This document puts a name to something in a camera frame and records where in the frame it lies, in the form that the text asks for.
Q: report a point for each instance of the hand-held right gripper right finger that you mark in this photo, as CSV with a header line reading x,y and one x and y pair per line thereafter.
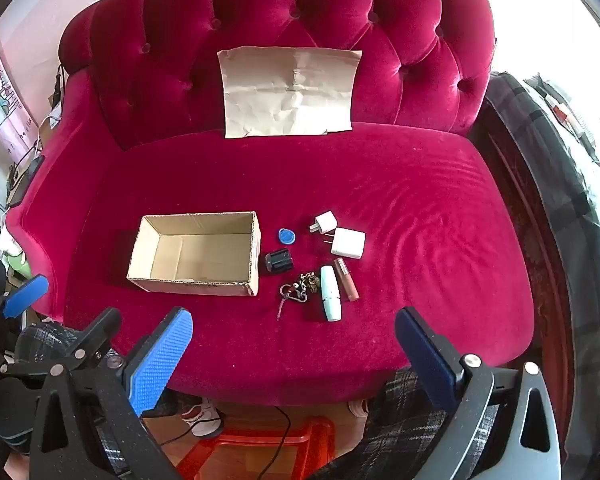
x,y
425,355

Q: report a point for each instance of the brown lipstick tube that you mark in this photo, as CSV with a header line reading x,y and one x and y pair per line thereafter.
x,y
346,280

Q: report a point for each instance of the cartoon wall poster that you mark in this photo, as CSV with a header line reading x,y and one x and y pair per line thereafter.
x,y
0,105

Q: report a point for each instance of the bunch of keys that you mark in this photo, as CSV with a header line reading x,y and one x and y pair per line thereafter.
x,y
300,287

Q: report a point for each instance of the grey plaid blanket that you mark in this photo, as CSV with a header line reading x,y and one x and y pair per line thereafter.
x,y
570,170

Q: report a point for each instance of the small white charger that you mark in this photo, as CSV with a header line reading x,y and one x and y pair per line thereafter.
x,y
326,221

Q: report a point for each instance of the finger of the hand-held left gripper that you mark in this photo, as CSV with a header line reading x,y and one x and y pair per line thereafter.
x,y
26,296
100,327

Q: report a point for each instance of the light blue tube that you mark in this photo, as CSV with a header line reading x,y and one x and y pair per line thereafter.
x,y
330,292

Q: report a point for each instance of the cardboard box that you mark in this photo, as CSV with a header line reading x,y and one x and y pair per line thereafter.
x,y
200,255

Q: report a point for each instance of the black wall plug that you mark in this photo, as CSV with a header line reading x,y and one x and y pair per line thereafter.
x,y
57,87

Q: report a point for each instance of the white sneaker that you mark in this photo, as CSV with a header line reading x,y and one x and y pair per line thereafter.
x,y
358,408
202,417

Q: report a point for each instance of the large white charger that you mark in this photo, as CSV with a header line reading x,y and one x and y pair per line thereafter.
x,y
347,244

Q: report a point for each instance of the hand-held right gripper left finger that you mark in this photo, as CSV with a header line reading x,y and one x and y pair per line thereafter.
x,y
160,360

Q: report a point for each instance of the creased brown paper sheet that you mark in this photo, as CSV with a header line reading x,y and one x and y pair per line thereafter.
x,y
290,95

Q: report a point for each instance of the red velvet tufted sofa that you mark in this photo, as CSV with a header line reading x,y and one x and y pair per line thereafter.
x,y
330,170

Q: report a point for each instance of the black flat device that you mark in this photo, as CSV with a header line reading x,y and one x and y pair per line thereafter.
x,y
28,177

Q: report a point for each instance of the black power adapter block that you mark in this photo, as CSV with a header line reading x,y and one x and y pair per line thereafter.
x,y
279,261

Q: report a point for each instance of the green white cloth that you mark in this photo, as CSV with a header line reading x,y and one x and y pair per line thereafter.
x,y
17,262

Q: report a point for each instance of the red plastic stool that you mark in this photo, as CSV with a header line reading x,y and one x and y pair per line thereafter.
x,y
240,447

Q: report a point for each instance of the blue key fob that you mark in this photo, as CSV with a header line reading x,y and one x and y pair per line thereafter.
x,y
286,236

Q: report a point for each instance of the dark wooden bed frame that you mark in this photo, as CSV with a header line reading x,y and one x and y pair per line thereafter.
x,y
540,260

